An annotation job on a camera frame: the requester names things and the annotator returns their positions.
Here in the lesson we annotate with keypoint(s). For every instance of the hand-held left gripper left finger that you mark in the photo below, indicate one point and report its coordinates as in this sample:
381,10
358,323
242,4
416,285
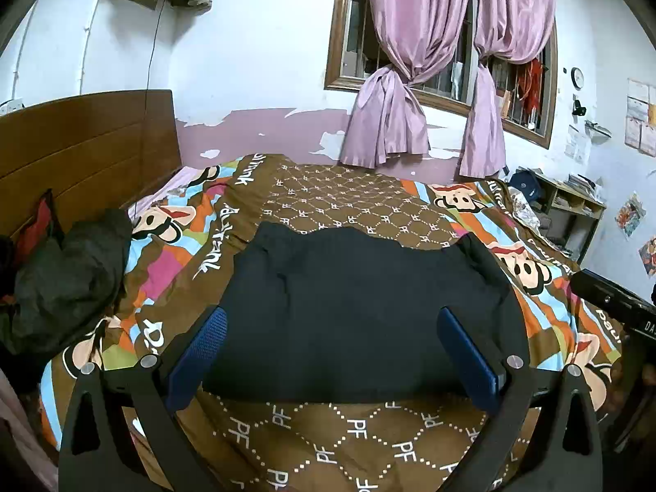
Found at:
200,353

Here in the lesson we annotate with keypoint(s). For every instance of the dark navy padded jacket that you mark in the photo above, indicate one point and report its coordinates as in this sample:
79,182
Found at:
348,307

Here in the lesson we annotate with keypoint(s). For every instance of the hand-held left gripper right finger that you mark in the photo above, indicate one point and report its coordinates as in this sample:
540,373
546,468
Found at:
471,358

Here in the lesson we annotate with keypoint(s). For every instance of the red hanging cloth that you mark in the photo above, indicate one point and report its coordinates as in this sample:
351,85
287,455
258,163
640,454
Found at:
530,87

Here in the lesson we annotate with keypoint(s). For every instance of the crinkled plastic bag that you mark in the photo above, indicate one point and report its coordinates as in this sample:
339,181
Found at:
524,210

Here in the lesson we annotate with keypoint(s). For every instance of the printed cartoon blanket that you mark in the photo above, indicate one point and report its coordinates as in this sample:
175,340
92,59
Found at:
358,200

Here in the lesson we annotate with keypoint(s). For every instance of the dark green clothes pile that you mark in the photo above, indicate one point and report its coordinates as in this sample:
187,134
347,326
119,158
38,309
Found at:
71,276

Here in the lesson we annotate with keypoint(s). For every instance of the purple curtain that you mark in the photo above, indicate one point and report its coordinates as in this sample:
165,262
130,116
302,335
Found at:
405,36
497,61

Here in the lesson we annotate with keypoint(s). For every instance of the colourful wall poster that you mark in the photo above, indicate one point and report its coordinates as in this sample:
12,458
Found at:
648,256
629,215

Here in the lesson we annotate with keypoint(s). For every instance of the pink bed sheet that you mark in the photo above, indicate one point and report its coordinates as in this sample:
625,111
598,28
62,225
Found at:
169,184

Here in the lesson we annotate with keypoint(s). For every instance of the round wall clock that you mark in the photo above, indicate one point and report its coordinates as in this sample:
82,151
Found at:
577,78

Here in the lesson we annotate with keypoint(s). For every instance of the wall calendar sheets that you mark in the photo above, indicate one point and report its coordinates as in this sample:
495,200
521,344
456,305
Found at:
640,118

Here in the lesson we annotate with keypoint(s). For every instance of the wooden headboard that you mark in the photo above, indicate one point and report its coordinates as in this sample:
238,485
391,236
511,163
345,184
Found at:
87,148

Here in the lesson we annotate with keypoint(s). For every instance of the wooden shelf unit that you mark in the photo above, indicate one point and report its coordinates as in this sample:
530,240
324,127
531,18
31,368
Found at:
569,205

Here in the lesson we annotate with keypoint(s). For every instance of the white wall papers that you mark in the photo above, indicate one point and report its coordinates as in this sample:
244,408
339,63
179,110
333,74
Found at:
576,143

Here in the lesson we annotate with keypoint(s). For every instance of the white wall socket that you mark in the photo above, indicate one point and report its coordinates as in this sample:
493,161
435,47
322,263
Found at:
10,106

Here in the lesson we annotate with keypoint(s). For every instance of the red pillow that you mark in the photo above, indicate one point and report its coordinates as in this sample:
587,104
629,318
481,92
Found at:
38,225

